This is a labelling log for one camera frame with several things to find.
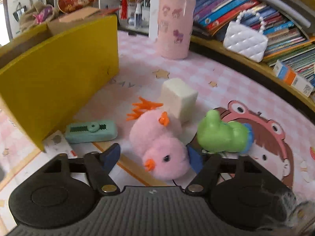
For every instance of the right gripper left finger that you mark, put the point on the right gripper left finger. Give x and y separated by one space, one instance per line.
98 166

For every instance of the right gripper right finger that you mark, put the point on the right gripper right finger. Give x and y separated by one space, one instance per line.
207 172

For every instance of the green plastic toy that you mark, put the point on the green plastic toy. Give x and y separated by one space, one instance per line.
214 135

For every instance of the mint green correction tape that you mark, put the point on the mint green correction tape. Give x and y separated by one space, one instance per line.
97 131

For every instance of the pink plush chick toy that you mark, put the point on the pink plush chick toy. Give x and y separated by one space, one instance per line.
154 138

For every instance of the white foam block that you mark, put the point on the white foam block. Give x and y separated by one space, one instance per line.
178 98

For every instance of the yellow cardboard box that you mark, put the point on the yellow cardboard box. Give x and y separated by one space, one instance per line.
51 71

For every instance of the orange white small box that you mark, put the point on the orange white small box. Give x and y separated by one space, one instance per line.
290 77

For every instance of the white quilted pearl handbag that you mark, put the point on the white quilted pearl handbag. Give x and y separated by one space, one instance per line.
244 40

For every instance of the pink cylindrical container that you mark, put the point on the pink cylindrical container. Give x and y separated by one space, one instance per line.
175 22

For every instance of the brown plush blanket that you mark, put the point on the brown plush blanket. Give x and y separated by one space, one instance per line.
38 13

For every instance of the wooden bookshelf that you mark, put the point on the wooden bookshelf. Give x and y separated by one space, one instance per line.
274 38

